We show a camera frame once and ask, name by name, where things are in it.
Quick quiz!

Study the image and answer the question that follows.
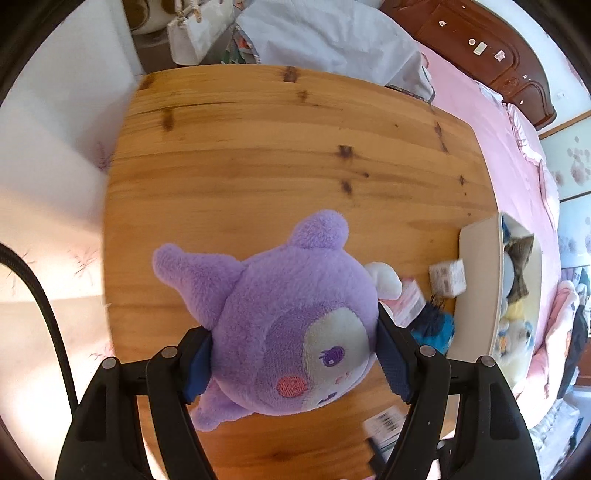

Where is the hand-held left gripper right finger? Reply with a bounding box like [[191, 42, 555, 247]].
[[376, 300, 541, 480]]

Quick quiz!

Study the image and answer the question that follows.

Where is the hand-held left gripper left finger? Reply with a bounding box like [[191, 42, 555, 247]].
[[55, 328, 218, 480]]

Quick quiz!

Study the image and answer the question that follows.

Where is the dark blue pompom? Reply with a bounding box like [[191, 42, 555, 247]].
[[411, 300, 455, 355]]

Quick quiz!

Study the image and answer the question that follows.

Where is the green and white box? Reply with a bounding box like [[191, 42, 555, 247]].
[[362, 406, 409, 448]]

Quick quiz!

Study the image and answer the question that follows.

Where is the pink packet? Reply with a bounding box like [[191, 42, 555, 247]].
[[390, 277, 426, 326]]

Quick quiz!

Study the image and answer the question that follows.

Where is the purple plush toy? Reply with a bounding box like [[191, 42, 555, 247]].
[[152, 210, 402, 432]]

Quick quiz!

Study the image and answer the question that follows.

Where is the small white box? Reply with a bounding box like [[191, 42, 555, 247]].
[[428, 259, 467, 297]]

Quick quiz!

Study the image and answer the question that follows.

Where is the white plastic storage bin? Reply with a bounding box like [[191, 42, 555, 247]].
[[445, 211, 544, 385]]

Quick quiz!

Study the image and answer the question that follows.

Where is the white bear plush blue bow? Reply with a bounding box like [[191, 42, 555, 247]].
[[493, 320, 537, 367]]

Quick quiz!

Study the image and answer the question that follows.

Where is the yellow plush keychain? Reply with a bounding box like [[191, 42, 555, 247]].
[[500, 299, 528, 325]]

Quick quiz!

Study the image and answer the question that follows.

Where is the plaid bow hair clip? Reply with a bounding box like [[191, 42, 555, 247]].
[[504, 235, 536, 301]]

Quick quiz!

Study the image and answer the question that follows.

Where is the pink fluffy cloth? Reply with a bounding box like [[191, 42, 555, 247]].
[[526, 279, 583, 416]]

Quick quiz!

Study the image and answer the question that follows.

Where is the dark cloth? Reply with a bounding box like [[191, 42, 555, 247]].
[[556, 300, 591, 400]]

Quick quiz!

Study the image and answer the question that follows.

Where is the white leaf-print curtain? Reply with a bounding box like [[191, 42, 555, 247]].
[[0, 28, 145, 480]]

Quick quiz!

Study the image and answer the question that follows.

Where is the pink bed sheet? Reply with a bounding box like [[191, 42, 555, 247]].
[[416, 46, 561, 324]]

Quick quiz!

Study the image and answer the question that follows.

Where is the pink ruffled pillow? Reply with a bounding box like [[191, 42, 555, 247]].
[[503, 104, 561, 232]]

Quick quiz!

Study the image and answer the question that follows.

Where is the floral wardrobe door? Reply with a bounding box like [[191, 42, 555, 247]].
[[540, 111, 591, 282]]

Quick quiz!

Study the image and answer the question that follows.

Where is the white paper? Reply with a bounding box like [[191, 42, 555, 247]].
[[475, 83, 504, 104]]

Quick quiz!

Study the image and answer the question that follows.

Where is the patterned fabric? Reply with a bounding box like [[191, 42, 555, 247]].
[[222, 25, 264, 65]]

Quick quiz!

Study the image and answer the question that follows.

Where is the grey cloth bundle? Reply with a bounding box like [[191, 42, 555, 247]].
[[235, 0, 435, 100]]

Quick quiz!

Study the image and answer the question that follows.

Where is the brown wooden headboard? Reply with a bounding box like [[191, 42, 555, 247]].
[[381, 0, 557, 130]]

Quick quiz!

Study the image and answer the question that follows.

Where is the white handbag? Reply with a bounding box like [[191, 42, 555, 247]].
[[166, 0, 234, 65]]

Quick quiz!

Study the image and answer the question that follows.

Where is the thick black cable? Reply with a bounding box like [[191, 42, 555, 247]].
[[0, 244, 79, 416]]

